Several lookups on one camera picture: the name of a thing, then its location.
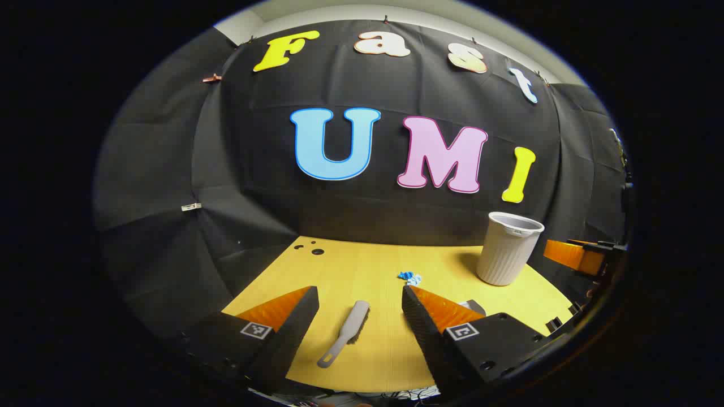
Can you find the yellow wooden desktop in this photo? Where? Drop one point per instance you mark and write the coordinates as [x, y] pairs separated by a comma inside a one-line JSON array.
[[362, 265]]

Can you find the orange cloth clip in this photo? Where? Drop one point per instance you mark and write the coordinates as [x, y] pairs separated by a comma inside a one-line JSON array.
[[212, 78]]

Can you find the small grey broom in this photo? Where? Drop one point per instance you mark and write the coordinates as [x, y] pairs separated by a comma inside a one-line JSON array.
[[352, 325]]

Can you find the black desk edge bracket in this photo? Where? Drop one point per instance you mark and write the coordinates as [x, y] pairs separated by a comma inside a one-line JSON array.
[[555, 325]]

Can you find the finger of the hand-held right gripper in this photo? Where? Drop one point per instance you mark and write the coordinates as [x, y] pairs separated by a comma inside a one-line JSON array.
[[571, 255]]

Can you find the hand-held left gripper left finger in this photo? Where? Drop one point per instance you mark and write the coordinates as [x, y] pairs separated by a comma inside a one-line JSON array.
[[294, 333]]

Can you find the white ribbed garbage bin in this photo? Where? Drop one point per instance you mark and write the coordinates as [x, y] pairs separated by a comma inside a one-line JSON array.
[[506, 254]]

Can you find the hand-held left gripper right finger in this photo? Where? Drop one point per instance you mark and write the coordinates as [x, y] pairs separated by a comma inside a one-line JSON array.
[[424, 333]]

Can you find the blue paper trash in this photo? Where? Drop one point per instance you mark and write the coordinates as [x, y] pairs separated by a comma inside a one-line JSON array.
[[408, 276]]

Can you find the grey dustpan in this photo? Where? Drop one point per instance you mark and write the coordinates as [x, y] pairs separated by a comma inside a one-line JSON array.
[[474, 308]]

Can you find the white cloth clip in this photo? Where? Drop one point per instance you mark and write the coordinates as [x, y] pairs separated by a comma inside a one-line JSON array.
[[191, 207]]

